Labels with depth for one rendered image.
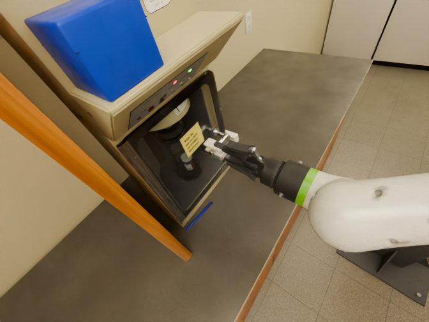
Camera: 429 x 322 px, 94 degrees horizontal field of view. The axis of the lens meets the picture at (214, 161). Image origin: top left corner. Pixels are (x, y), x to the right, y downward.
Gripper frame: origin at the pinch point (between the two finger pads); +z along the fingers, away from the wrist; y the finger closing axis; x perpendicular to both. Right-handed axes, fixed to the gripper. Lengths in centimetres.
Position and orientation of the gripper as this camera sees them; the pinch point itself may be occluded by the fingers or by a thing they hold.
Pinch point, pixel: (216, 147)
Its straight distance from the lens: 60.0
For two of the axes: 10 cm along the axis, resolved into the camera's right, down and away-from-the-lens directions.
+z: -7.9, -3.7, 4.9
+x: -5.9, 6.9, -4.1
